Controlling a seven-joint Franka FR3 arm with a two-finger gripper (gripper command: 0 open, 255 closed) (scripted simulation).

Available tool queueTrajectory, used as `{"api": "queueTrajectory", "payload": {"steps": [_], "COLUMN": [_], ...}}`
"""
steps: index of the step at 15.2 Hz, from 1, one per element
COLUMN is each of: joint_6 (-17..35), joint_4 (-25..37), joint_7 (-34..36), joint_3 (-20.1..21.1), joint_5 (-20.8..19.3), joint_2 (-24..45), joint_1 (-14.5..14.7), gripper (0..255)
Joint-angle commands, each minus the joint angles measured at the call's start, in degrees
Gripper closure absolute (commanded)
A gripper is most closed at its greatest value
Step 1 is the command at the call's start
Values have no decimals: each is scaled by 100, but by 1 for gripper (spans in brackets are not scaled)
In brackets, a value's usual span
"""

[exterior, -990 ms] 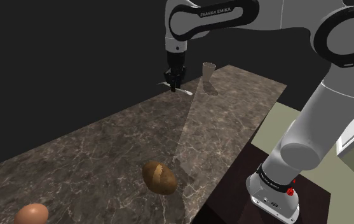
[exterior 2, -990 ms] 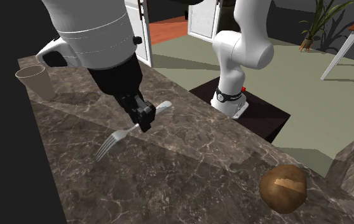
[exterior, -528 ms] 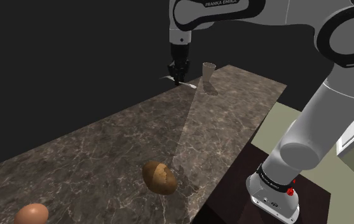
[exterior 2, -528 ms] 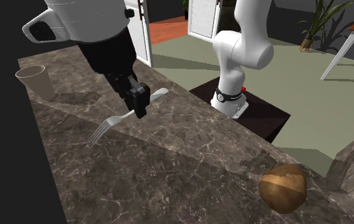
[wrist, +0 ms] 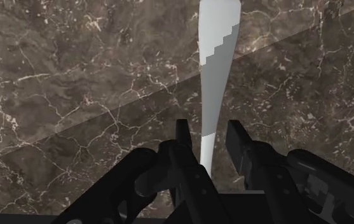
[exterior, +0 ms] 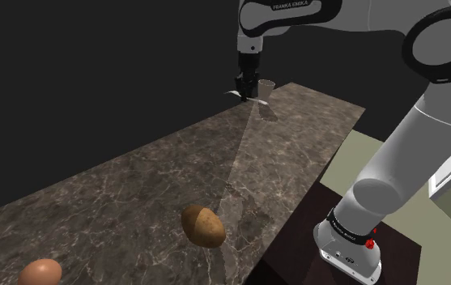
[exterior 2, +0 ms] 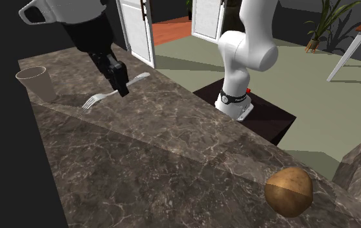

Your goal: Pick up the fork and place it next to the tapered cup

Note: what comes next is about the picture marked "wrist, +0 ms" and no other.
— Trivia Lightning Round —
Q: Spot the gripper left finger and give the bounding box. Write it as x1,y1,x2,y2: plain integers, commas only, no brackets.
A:
51,118,231,224

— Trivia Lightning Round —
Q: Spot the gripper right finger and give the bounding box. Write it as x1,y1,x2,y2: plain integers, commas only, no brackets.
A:
225,119,354,224

